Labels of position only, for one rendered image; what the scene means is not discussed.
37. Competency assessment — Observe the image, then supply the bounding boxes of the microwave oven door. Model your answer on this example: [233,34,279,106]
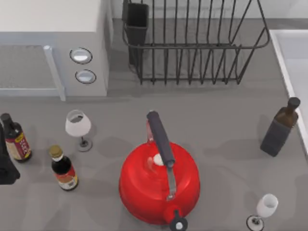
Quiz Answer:
[0,44,66,102]

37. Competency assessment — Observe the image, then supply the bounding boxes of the pale microwave oven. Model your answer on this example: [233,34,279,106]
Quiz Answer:
[0,0,114,102]

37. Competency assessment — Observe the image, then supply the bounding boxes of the dark square bottle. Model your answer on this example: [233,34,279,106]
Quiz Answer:
[259,97,301,157]

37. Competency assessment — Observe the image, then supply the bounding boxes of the dark bottle gold cap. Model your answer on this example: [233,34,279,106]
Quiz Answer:
[49,144,79,192]

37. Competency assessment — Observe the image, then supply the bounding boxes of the large white wine glass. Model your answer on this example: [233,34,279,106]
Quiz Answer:
[64,109,93,152]

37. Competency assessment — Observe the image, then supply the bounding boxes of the small white wine glass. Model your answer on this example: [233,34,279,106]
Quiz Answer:
[246,193,279,231]

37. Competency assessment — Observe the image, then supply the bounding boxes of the dark bottle black cap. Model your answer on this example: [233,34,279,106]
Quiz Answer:
[0,113,33,162]

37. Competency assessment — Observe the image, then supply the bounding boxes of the round microwave knob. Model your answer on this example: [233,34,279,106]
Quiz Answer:
[75,69,97,85]
[69,47,93,65]

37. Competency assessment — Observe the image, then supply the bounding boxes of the black wire dish rack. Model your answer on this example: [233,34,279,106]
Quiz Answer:
[122,0,270,85]

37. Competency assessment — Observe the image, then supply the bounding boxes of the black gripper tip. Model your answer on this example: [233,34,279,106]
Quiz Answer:
[0,120,21,186]

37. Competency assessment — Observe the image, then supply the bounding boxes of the red kettle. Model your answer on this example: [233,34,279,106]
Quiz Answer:
[118,110,201,231]

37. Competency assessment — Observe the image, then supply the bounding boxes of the black cutlery holder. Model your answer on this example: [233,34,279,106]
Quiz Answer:
[122,0,150,65]

